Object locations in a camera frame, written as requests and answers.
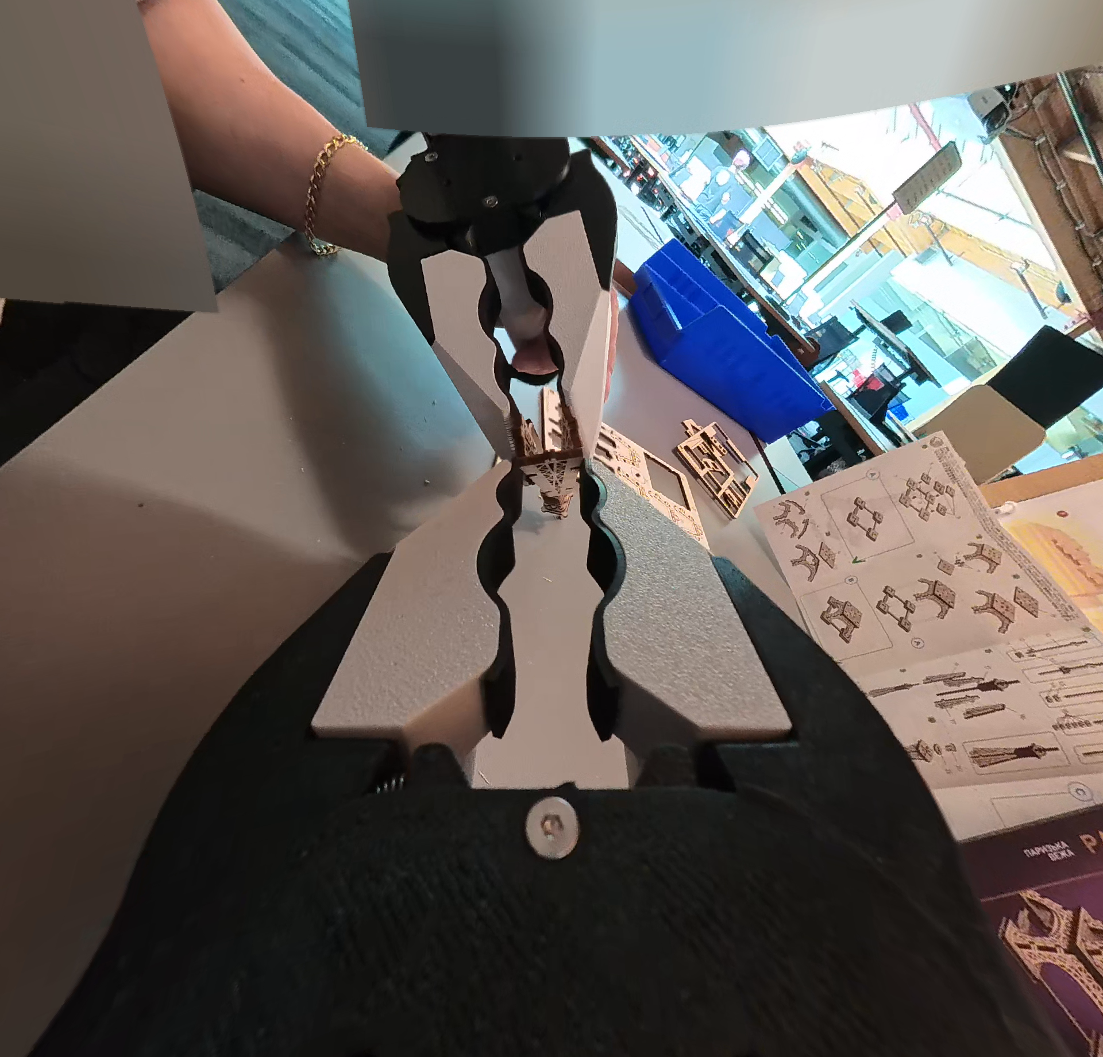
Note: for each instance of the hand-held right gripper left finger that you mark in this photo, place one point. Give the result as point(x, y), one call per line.
point(414, 635)

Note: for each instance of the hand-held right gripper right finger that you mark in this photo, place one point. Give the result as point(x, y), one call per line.
point(689, 643)

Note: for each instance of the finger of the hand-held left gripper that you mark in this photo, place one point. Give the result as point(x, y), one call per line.
point(457, 316)
point(577, 316)

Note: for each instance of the wooden tower spire piece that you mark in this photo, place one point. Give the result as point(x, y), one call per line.
point(551, 480)

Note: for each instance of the person's left forearm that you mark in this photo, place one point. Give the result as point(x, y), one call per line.
point(250, 118)

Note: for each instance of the grey desk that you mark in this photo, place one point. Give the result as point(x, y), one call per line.
point(215, 557)

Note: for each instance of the person's left hand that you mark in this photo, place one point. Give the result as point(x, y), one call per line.
point(366, 212)

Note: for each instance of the blue plastic bin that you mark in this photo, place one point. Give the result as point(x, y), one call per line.
point(715, 342)

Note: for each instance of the wooden puzzle cutout sheet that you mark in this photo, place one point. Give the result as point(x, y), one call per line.
point(616, 454)

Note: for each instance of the small wooden laser-cut sheet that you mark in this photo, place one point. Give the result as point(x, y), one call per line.
point(715, 462)

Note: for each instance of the paper instruction sheet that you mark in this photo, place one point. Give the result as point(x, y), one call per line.
point(905, 643)

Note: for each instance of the beige board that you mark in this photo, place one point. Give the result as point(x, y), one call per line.
point(974, 432)

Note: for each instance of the hanging sign board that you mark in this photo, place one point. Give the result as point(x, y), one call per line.
point(929, 176)

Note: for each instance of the illustrated paper booklet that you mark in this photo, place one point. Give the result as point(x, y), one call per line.
point(1068, 557)

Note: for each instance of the tan board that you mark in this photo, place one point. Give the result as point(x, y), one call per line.
point(1051, 481)

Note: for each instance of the purple puzzle box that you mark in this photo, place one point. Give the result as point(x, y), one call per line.
point(1034, 885)

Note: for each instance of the black board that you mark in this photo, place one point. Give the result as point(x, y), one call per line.
point(1051, 376)

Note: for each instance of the brown wooden rack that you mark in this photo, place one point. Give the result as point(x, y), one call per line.
point(1047, 212)

